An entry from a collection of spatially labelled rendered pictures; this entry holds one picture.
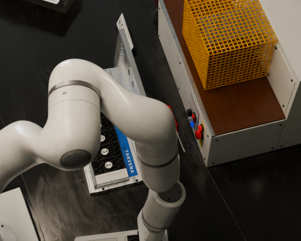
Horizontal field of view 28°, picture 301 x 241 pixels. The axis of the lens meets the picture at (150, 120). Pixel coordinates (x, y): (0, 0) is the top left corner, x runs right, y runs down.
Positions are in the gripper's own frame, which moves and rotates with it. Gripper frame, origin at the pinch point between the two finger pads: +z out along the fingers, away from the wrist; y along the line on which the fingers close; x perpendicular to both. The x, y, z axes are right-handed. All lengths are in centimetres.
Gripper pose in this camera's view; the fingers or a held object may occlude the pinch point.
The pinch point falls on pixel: (144, 239)
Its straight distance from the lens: 174.0
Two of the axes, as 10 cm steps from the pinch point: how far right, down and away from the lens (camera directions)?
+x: 9.7, 0.0, 2.3
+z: -2.0, 5.4, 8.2
